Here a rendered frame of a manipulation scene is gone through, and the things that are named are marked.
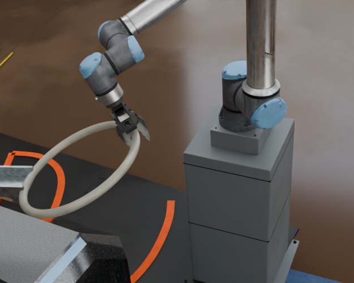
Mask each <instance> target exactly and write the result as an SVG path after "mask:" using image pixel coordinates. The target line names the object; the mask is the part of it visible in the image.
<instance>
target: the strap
mask: <svg viewBox="0 0 354 283"><path fill-rule="evenodd" d="M14 156H27V157H34V158H39V159H41V158H42V157H43V156H44V155H43V154H40V153H34V152H22V151H13V152H12V153H9V154H8V156H7V159H6V161H5V163H4V166H10V165H11V163H12V160H13V158H14ZM48 164H49V165H51V166H52V167H53V168H54V170H55V172H56V174H57V178H58V185H57V191H56V195H55V199H54V201H53V204H52V206H51V209H52V208H57V207H59V206H60V203H61V199H62V196H63V192H64V188H65V175H64V172H63V170H62V168H61V166H60V165H59V164H58V163H57V162H56V161H54V160H53V159H51V160H50V161H49V162H48ZM174 207H175V201H174V200H168V201H167V210H166V217H165V221H164V224H163V227H162V229H161V232H160V234H159V236H158V238H157V240H156V242H155V244H154V246H153V248H152V250H151V251H150V253H149V255H148V256H147V258H146V259H145V260H144V262H143V263H142V264H141V266H140V267H139V268H138V269H137V270H136V271H135V272H134V273H133V274H132V275H131V277H130V279H131V283H135V282H136V281H137V280H138V279H139V278H140V277H141V276H142V275H143V274H144V273H145V272H146V270H147V269H148V268H149V266H150V265H151V264H152V262H153V261H154V260H155V258H156V257H157V255H158V253H159V251H160V250H161V248H162V246H163V244H164V242H165V239H166V237H167V235H168V232H169V230H170V227H171V224H172V221H173V216H174Z"/></svg>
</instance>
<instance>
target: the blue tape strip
mask: <svg viewBox="0 0 354 283"><path fill-rule="evenodd" d="M85 246H86V242H85V241H84V240H83V239H82V238H81V237H80V238H79V239H78V240H77V241H76V242H75V243H74V244H73V246H72V247H71V248H70V249H69V250H68V251H67V252H66V253H65V254H64V255H63V256H62V258H61V259H60V260H59V261H58V262H57V263H56V264H55V265H54V266H53V267H52V268H51V270H50V271H49V272H48V273H47V274H46V275H45V276H44V277H43V278H42V279H41V281H40V282H39V283H53V282H54V280H55V279H56V278H57V277H58V276H59V275H60V274H61V272H62V271H63V270H64V269H65V268H66V267H67V266H68V265H69V263H70V262H71V261H72V260H73V259H74V258H75V257H76V256H77V255H78V253H79V252H80V251H81V250H82V249H83V248H84V247H85Z"/></svg>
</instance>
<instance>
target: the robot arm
mask: <svg viewBox="0 0 354 283"><path fill-rule="evenodd" d="M186 1H187V0H145V1H144V2H142V3H141V4H140V5H138V6H136V8H134V9H132V10H131V11H130V12H128V13H127V14H126V15H124V16H123V17H120V18H118V19H117V20H116V21H106V22H104V23H103V24H102V25H101V26H100V28H99V30H98V39H99V41H100V43H101V44H102V45H103V46H104V47H105V49H106V50H107V51H105V52H104V53H102V54H100V53H99V52H96V53H92V54H91V55H89V56H88V57H86V58H85V59H84V60H83V61H82V62H81V64H80V66H79V70H80V72H81V74H82V76H83V78H84V79H85V80H86V82H87V83H88V85H89V86H90V88H91V90H92V91H93V93H94V94H95V95H96V100H99V102H100V104H101V105H103V106H106V108H111V110H112V112H111V113H110V114H111V116H112V118H113V119H114V120H115V124H117V126H116V128H117V134H118V136H119V137H120V138H121V139H122V140H123V141H124V143H126V145H127V146H128V147H129V148H130V147H131V139H130V137H131V135H130V132H132V131H133V130H135V129H137V130H138V131H140V132H142V135H143V136H145V139H146V140H147V141H148V142H150V137H149V133H148V130H147V127H146V124H145V122H144V120H143V119H142V118H141V117H140V116H138V115H137V113H136V114H134V111H132V110H131V109H130V107H129V106H128V105H127V103H125V104H123V103H122V100H123V99H124V97H123V96H122V95H123V90H122V88H121V87H120V85H119V83H118V82H117V80H116V79H115V77H116V76H117V75H119V74H121V73H122V72H124V71H125V70H127V69H129V68H130V67H132V66H134V65H135V64H136V63H139V61H141V60H142V59H143V58H144V53H143V51H142V49H141V47H140V46H139V44H138V42H137V40H136V39H135V37H136V36H137V35H139V34H140V33H142V32H143V31H145V30H146V29H148V28H149V27H150V26H152V25H153V24H155V23H156V22H157V21H159V20H160V19H162V18H163V17H165V16H166V15H167V14H169V13H170V12H171V11H173V10H174V9H176V8H177V7H179V6H180V5H181V4H183V3H184V2H186ZM276 4H277V0H246V41H247V61H235V62H232V63H229V64H227V65H226V66H225V67H224V68H223V71H222V76H221V77H222V88H223V106H222V108H221V111H220V113H219V123H220V125H221V126H222V127H223V128H225V129H227V130H229V131H233V132H246V131H251V130H253V129H255V128H259V129H270V128H272V127H274V126H276V125H277V124H278V123H280V122H281V121H282V119H283V118H284V117H285V115H286V112H287V105H286V103H285V101H284V100H283V99H281V97H280V83H279V81H278V80H277V79H276V78H275V59H276ZM125 105H126V106H125Z"/></svg>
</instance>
